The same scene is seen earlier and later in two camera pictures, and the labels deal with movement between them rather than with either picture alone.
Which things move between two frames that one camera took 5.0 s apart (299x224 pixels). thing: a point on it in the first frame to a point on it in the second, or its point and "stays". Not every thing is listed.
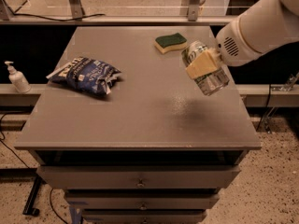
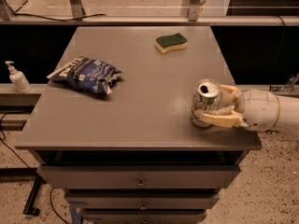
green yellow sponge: x=166 y=43 stays
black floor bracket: x=28 y=208 stays
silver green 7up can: x=212 y=83 to x=207 y=94
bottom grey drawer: x=143 y=216 stays
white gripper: x=230 y=48 to x=260 y=109
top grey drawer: x=139 y=176 stays
